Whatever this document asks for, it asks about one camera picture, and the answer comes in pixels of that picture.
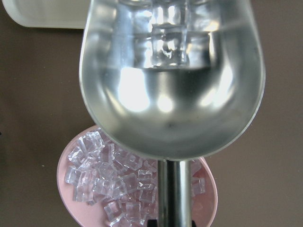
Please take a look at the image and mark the ice cube in scoop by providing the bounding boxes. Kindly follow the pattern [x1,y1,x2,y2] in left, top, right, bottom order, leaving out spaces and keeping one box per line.
[151,24,187,69]

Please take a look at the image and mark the clear ice cubes pile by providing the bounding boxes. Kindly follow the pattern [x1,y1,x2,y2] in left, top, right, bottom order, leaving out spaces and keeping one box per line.
[64,127,206,227]

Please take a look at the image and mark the pink bowl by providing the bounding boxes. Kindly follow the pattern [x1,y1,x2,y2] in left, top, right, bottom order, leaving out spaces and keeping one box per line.
[57,125,218,227]

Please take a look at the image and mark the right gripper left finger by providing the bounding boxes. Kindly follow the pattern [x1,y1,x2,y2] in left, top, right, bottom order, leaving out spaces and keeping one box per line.
[147,219,158,227]

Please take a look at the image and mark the steel ice scoop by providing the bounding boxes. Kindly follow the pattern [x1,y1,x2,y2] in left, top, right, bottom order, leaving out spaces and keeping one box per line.
[79,0,266,227]

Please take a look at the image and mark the cream serving tray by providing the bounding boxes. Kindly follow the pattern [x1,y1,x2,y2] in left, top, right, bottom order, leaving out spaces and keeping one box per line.
[1,0,90,29]

